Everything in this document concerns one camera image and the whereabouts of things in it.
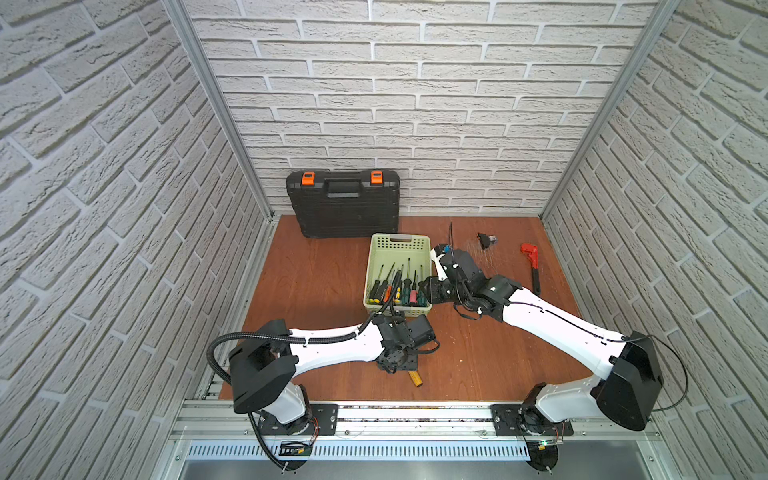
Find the right thin black cable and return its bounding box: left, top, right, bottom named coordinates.
left=448, top=221, right=690, bottom=413

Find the left black corrugated cable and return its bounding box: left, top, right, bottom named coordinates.
left=205, top=269, right=404, bottom=472

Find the small black metal part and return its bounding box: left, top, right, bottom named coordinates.
left=477, top=233, right=498, bottom=250

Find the black yellow handle screwdriver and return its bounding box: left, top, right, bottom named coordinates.
left=392, top=266, right=403, bottom=305

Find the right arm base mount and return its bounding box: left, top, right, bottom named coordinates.
left=490, top=404, right=574, bottom=438

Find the light green plastic bin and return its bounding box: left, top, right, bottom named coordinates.
left=362, top=233, right=434, bottom=313

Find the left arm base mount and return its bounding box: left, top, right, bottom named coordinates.
left=258, top=402, right=339, bottom=436

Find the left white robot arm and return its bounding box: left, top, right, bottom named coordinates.
left=226, top=313, right=439, bottom=428

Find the black plastic tool case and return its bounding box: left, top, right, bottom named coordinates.
left=286, top=169, right=401, bottom=239

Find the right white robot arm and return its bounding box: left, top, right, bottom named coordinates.
left=422, top=244, right=664, bottom=435

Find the green handle screwdriver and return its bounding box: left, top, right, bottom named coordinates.
left=400, top=258, right=412, bottom=306
left=417, top=267, right=428, bottom=307

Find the aluminium rail frame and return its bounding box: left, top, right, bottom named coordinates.
left=153, top=400, right=678, bottom=479

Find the red pipe wrench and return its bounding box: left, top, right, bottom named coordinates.
left=520, top=243, right=541, bottom=296

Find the orange black stubby screwdriver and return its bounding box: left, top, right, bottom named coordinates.
left=409, top=273, right=418, bottom=307

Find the long black handle screwdriver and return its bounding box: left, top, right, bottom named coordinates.
left=373, top=265, right=394, bottom=304

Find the black yellow small screwdriver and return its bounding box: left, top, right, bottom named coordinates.
left=367, top=265, right=384, bottom=304

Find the orange black handle screwdriver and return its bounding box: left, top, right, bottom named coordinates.
left=382, top=272, right=397, bottom=304

